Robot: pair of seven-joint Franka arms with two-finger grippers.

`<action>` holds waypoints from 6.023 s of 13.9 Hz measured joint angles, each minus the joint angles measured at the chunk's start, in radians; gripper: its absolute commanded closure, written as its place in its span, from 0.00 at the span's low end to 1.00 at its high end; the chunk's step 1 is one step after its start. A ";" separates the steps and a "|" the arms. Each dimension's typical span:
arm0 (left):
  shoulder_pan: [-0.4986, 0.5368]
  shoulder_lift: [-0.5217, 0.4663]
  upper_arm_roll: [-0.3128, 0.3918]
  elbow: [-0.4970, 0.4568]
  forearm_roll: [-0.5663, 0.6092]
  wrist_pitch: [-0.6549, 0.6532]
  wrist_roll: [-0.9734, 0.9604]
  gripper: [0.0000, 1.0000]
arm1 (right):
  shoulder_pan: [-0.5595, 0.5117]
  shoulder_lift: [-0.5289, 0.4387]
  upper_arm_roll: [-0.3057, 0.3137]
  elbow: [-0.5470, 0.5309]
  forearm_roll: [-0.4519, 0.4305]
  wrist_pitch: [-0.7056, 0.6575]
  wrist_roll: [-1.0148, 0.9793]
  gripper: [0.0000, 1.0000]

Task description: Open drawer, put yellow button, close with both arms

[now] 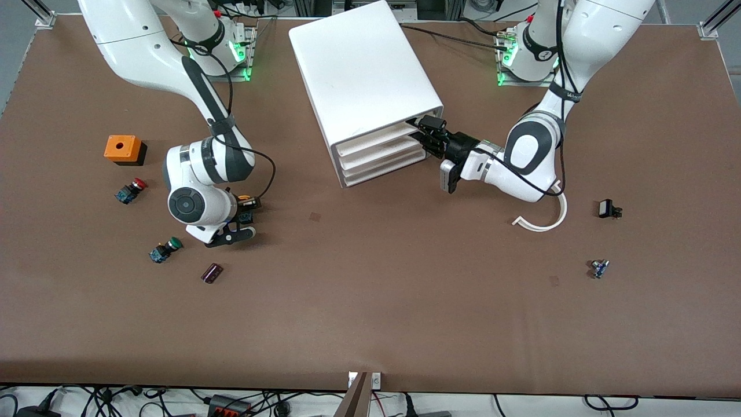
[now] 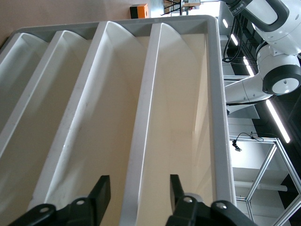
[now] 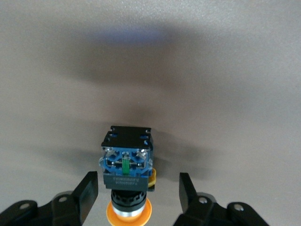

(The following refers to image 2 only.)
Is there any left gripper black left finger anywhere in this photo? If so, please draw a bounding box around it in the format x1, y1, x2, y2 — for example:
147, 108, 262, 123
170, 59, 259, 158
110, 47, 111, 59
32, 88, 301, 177
9, 175, 111, 226

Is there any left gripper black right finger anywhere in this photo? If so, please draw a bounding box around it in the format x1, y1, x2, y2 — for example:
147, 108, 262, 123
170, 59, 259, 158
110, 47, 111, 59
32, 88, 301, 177
166, 174, 256, 226

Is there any white drawer cabinet shell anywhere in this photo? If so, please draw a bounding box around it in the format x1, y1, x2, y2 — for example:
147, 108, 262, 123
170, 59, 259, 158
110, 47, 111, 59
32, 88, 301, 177
0, 14, 237, 226

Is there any white pipe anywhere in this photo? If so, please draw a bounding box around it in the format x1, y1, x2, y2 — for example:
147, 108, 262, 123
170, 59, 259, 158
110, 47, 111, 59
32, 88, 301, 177
235, 181, 289, 193

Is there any aluminium profile frame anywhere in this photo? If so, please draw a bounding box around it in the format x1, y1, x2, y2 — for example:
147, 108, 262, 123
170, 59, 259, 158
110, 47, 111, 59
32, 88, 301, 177
229, 136, 301, 226

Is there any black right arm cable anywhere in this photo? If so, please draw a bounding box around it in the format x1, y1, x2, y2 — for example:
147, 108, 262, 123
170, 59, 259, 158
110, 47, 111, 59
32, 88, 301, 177
222, 14, 244, 63

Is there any orange button enclosure box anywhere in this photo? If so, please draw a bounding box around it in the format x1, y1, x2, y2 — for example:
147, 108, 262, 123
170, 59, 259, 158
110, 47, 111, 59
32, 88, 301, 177
129, 3, 149, 19

